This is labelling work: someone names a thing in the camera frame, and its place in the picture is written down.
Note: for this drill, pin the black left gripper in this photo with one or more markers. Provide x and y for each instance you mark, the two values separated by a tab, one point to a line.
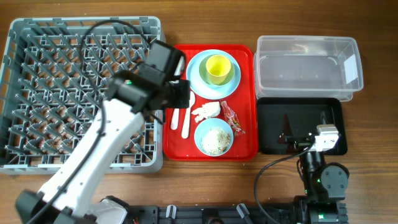
183	100

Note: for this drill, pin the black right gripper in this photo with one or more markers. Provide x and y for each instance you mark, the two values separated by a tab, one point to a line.
298	144

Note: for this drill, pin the white paper napkin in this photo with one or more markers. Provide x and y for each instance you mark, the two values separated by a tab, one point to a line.
206	111

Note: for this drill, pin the light blue small bowl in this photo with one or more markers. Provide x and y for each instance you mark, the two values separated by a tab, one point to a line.
207	124

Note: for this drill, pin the red plastic snack wrapper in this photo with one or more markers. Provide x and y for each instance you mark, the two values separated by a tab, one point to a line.
232	119

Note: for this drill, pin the rice and food scraps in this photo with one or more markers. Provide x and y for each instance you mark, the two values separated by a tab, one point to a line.
215	141

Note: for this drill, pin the white plastic fork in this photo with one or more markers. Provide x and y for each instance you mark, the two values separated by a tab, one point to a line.
175	115

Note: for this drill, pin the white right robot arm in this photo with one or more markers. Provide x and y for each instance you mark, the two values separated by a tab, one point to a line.
325	184

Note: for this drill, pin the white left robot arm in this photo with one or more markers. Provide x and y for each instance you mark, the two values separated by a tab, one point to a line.
66	197

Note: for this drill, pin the black plastic waste tray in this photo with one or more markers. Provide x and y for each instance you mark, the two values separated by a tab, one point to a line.
298	117

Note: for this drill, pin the clear plastic waste bin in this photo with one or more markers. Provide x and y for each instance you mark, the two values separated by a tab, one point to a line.
307	66

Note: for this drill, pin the grey plastic dishwasher rack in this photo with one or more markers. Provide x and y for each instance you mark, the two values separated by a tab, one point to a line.
54	73

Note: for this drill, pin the light green bowl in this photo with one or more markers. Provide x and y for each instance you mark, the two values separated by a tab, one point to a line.
204	77

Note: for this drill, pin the light blue plate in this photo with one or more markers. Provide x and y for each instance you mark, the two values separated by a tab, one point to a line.
203	90

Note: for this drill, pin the yellow plastic cup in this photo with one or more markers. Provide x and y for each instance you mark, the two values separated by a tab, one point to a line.
218	67

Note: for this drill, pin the red plastic serving tray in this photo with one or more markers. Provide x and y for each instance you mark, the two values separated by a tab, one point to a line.
242	101

